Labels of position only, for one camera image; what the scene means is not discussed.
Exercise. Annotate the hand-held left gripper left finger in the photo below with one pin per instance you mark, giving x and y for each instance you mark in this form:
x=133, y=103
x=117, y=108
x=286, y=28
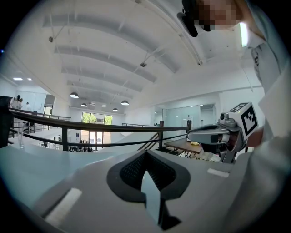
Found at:
x=95, y=200

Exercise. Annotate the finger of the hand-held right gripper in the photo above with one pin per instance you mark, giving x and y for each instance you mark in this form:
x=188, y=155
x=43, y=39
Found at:
x=210, y=148
x=204, y=134

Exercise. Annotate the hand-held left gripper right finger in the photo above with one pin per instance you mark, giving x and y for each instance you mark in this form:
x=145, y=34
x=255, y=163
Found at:
x=200, y=193

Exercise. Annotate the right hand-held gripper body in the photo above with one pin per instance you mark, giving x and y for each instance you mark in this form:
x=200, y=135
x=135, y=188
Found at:
x=247, y=120

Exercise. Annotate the person's right forearm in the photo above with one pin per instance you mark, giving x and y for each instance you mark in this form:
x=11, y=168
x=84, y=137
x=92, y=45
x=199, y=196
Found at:
x=255, y=137

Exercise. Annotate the person's right hand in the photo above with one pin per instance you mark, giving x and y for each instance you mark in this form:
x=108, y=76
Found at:
x=233, y=141

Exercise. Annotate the clear plastic bag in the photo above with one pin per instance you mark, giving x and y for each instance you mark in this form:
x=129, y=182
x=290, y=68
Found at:
x=210, y=157

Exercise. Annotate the yellow object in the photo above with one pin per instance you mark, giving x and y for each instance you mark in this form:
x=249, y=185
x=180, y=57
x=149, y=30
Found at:
x=194, y=143

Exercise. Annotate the dark wooden desk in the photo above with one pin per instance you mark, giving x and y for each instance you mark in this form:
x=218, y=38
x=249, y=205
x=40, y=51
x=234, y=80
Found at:
x=182, y=145

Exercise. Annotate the person's light grey shirt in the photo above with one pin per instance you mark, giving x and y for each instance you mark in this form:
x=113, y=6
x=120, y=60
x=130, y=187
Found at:
x=272, y=136

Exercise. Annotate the light blue table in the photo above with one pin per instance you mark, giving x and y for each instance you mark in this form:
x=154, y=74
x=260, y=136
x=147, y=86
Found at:
x=45, y=163

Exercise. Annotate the large window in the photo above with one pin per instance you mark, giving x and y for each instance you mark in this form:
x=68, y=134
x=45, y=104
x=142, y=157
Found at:
x=96, y=127

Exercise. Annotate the black metal railing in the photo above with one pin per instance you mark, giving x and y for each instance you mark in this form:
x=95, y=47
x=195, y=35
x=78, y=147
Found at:
x=91, y=126

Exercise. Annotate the black pendant lamp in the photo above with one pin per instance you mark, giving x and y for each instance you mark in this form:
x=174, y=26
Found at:
x=84, y=105
x=73, y=95
x=115, y=109
x=124, y=103

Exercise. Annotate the clear drinking glass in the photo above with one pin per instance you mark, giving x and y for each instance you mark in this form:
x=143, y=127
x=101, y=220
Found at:
x=21, y=141

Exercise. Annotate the person's head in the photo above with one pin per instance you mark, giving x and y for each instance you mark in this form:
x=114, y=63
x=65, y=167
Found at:
x=218, y=13

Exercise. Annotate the black head camera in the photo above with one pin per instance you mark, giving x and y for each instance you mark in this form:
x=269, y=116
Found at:
x=188, y=20

